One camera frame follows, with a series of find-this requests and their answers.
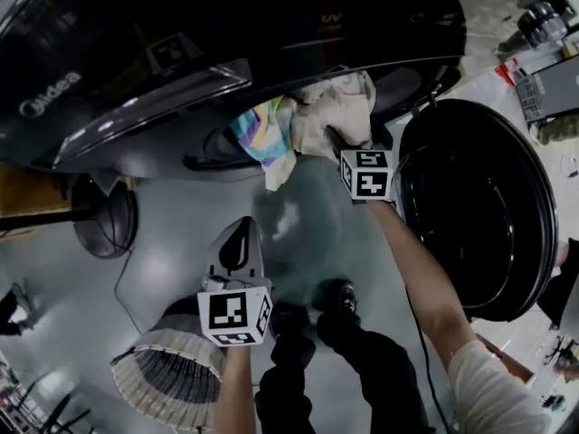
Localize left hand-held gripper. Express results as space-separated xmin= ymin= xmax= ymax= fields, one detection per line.
xmin=197 ymin=216 xmax=273 ymax=346

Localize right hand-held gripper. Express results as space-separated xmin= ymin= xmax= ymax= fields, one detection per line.
xmin=326 ymin=126 xmax=395 ymax=205

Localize cream white clothes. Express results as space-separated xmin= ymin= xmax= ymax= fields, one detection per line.
xmin=291 ymin=70 xmax=377 ymax=157

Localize pastel striped clothes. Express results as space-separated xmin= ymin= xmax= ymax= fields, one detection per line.
xmin=230 ymin=96 xmax=298 ymax=193

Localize white laundry basket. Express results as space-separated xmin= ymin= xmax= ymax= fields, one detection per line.
xmin=110 ymin=298 xmax=225 ymax=429

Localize black washing machine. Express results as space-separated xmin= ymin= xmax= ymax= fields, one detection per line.
xmin=0 ymin=0 xmax=467 ymax=184

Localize person's right forearm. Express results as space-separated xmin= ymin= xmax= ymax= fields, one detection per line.
xmin=368 ymin=199 xmax=479 ymax=370

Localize person's left forearm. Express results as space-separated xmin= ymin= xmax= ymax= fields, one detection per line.
xmin=210 ymin=344 xmax=257 ymax=434

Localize person's left black shoe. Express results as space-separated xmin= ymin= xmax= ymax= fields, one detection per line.
xmin=271 ymin=303 xmax=316 ymax=338

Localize person's black shoe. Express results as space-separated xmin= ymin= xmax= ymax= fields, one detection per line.
xmin=271 ymin=303 xmax=316 ymax=338
xmin=321 ymin=278 xmax=359 ymax=323

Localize person's right black shoe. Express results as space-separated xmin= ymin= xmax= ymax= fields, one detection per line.
xmin=321 ymin=278 xmax=359 ymax=323

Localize black floor fan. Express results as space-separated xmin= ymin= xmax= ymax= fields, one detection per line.
xmin=0 ymin=176 xmax=138 ymax=259

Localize person's black trousers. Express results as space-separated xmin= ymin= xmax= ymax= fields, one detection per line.
xmin=255 ymin=314 xmax=431 ymax=434

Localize black cabinet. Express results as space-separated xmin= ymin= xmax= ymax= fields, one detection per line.
xmin=515 ymin=56 xmax=579 ymax=124

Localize person's white shirt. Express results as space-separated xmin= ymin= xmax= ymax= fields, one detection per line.
xmin=447 ymin=339 xmax=551 ymax=434

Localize black floor cable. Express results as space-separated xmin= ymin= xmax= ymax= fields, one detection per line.
xmin=112 ymin=249 xmax=150 ymax=334

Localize right hand-held gripper cable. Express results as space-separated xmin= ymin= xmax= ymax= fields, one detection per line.
xmin=404 ymin=287 xmax=453 ymax=434

